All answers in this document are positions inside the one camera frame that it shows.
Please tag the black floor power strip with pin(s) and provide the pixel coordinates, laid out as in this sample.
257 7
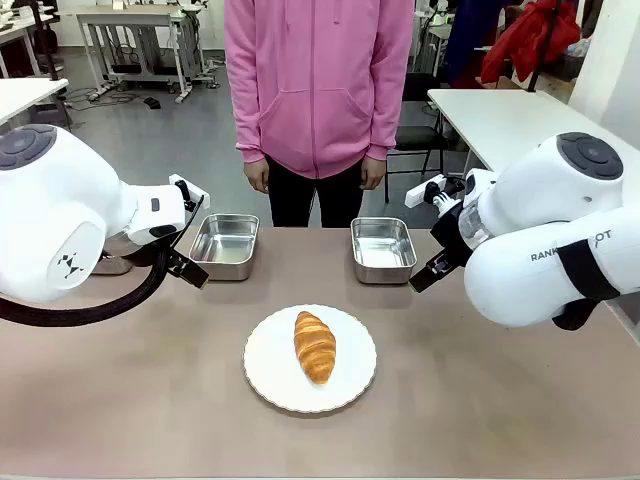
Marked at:
151 103

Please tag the white long table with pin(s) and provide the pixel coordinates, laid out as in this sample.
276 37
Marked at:
500 120

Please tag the red jacket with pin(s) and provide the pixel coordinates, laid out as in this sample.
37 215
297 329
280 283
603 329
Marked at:
530 40

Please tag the white side table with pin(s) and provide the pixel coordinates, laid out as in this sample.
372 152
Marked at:
25 97

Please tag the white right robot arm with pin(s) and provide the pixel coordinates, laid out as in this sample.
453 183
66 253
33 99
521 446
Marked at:
550 200

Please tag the golden croissant bread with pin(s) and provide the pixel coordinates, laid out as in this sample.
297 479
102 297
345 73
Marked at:
314 347

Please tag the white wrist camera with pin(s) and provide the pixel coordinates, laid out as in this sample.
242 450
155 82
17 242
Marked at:
420 192
192 186

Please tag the dark blue cloth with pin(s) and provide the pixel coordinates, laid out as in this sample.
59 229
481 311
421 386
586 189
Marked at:
465 45

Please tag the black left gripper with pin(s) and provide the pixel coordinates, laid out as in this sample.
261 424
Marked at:
174 260

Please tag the white scalloped plate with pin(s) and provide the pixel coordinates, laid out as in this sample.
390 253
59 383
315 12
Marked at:
270 365

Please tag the grey desk with frame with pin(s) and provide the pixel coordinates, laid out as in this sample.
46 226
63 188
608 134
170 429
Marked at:
135 30

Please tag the black chair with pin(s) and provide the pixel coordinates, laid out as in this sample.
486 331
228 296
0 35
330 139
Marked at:
420 135

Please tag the person's left hand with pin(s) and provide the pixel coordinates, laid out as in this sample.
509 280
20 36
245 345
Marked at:
372 172

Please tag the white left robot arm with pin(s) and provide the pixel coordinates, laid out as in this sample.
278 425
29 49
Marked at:
55 210

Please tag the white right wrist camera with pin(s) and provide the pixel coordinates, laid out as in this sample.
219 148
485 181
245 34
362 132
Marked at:
420 192

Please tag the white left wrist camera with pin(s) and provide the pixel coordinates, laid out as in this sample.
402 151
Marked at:
192 186

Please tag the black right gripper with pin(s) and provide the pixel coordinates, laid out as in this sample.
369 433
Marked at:
449 235

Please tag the person's pink hoodie torso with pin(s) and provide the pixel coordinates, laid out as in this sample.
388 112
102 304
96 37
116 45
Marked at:
315 75

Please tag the person's right hand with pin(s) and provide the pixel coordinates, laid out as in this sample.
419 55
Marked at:
257 176

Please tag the person's black trousers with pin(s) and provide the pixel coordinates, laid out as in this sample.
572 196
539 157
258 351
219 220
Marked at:
315 200

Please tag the rectangular steel container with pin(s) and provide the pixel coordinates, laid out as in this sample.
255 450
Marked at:
383 249
226 245

